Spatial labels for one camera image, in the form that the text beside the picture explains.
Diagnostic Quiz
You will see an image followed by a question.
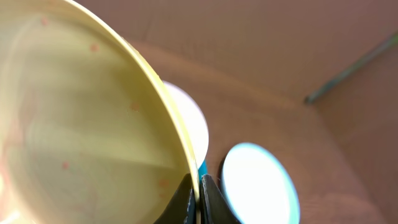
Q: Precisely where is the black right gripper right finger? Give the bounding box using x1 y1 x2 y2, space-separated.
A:
200 174 241 224

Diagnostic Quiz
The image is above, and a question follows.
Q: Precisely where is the white plate with red stain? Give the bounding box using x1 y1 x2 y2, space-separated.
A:
164 81 209 168

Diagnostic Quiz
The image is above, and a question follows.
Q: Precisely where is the teal plastic tray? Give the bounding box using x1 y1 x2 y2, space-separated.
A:
198 160 208 180

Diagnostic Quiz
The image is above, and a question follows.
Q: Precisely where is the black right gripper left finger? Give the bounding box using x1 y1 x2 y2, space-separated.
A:
154 174 197 224

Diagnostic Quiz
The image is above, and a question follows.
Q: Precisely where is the yellow plate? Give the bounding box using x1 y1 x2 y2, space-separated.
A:
1 0 200 224

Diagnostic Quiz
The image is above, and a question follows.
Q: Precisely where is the light blue plate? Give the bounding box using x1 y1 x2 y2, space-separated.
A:
221 142 300 224

